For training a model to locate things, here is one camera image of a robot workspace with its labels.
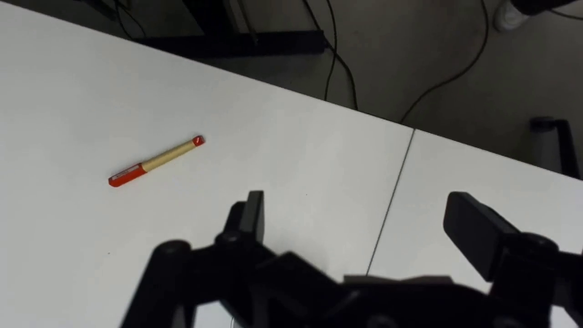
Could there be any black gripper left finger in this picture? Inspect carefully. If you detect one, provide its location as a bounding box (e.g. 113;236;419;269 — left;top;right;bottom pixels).
120;190;288;328

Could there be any dark table frame bar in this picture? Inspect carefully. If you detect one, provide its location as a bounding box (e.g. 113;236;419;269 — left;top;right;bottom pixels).
142;30;326;63

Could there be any black floor cable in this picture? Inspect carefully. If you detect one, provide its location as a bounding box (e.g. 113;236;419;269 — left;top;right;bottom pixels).
399;0;492;125
301;0;361;110

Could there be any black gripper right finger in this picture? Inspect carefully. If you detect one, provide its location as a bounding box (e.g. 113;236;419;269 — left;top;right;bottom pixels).
443;190;583;328

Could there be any red and beige pen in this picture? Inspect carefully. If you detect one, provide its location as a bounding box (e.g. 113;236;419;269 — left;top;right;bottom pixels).
108;134;208;190

